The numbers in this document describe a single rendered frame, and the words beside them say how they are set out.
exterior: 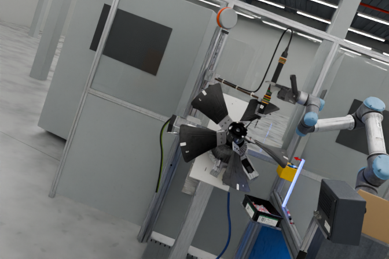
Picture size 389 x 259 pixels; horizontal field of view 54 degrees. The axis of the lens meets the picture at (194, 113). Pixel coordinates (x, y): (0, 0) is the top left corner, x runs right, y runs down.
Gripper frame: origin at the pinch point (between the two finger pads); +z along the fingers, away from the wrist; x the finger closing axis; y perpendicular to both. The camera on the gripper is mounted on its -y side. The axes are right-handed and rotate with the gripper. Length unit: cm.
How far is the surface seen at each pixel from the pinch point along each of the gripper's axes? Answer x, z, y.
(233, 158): -14, 4, 48
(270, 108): 12.8, -9.6, 15.7
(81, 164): 70, 108, 119
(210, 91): 11.0, 30.1, 19.0
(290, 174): 21, -40, 52
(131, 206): 70, 57, 138
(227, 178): -25, 4, 58
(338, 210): -83, -34, 37
